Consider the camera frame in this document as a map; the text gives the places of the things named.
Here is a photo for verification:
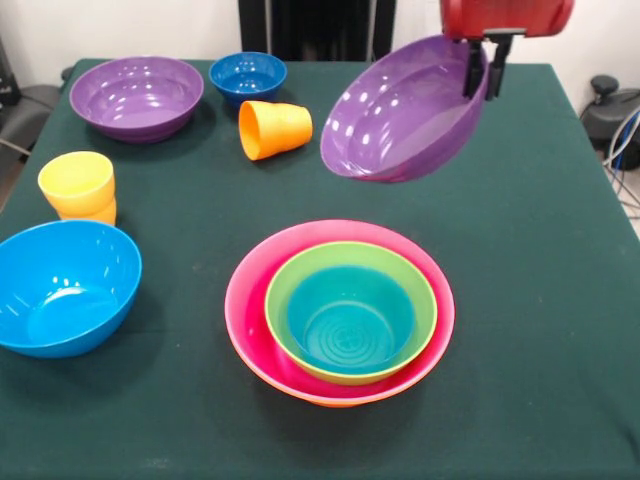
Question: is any light blue plastic cup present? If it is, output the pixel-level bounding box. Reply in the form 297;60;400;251
285;266;416;374

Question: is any orange plastic cup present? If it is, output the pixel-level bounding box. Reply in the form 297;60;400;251
237;100;314;162

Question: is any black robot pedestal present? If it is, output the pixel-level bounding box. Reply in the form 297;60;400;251
238;0;397;63

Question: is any purple plastic bowl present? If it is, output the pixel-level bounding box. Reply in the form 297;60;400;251
68;55;205;145
319;34;491;184

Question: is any small dark blue bowl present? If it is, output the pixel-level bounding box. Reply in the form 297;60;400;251
208;51;289;109

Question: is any dark green table cloth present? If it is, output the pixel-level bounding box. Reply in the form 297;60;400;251
0;58;640;480

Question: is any light blue plastic bowl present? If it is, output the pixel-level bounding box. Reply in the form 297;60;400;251
0;219;144;359

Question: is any yellow plastic cup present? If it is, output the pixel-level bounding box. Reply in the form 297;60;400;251
37;151;118;227

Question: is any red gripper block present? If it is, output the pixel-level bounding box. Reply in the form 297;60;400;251
439;0;576;102

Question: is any tangle of floor cables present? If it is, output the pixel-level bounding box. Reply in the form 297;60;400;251
602;107;640;221

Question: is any green plastic bowl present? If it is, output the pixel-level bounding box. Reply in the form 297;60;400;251
263;241;439;387

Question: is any pink plastic bowl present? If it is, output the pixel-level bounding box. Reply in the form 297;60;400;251
223;218;457;405

